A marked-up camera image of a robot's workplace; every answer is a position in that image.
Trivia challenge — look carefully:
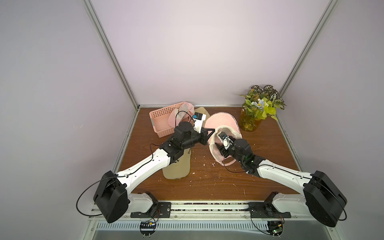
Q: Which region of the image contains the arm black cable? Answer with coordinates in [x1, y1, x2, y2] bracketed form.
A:
[75, 110, 196, 217]
[221, 155, 348, 222]

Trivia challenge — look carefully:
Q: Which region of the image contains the left circuit board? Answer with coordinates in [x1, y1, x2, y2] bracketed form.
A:
[139, 221, 158, 237]

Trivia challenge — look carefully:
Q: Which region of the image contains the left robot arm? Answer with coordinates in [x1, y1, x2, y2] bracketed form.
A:
[93, 122, 215, 223]

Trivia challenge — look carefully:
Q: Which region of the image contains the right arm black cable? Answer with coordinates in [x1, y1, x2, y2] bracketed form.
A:
[221, 155, 348, 222]

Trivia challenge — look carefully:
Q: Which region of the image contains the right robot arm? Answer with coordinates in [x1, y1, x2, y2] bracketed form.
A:
[215, 137, 348, 228]

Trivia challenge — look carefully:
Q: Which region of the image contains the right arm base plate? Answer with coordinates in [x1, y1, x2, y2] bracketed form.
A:
[246, 202, 292, 219]

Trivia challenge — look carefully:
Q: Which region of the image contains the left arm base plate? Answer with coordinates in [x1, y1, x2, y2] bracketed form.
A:
[130, 202, 172, 219]

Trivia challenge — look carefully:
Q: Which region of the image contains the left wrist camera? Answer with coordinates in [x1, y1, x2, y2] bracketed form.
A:
[193, 112, 206, 134]

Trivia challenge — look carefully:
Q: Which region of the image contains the circuit board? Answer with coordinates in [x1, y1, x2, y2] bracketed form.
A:
[267, 221, 284, 237]
[139, 221, 158, 237]

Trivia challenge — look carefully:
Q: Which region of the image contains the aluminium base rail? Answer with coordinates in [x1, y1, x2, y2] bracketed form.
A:
[80, 200, 345, 240]

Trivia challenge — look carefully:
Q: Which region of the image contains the artificial green plant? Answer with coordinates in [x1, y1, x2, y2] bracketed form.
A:
[242, 85, 286, 121]

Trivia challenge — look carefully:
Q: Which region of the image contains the pink plastic basket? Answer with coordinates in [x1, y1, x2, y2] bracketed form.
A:
[149, 102, 188, 138]

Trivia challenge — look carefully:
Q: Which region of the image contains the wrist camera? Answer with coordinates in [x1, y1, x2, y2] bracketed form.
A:
[220, 133, 233, 150]
[193, 112, 206, 134]

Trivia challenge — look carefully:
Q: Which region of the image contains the beige baseball cap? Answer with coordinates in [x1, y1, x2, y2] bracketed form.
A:
[163, 149, 191, 180]

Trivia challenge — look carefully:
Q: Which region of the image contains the cream work glove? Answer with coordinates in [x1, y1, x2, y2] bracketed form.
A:
[195, 107, 211, 120]

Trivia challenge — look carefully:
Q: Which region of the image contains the pink baseball cap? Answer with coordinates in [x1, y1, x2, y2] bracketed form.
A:
[205, 112, 243, 166]
[168, 102, 195, 128]

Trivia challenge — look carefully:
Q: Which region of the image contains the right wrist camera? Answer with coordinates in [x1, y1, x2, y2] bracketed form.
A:
[220, 133, 233, 150]

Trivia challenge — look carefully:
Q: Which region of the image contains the right circuit board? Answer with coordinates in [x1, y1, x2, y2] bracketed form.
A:
[267, 221, 284, 237]

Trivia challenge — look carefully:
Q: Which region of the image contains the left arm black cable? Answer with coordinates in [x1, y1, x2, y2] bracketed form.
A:
[75, 110, 196, 217]

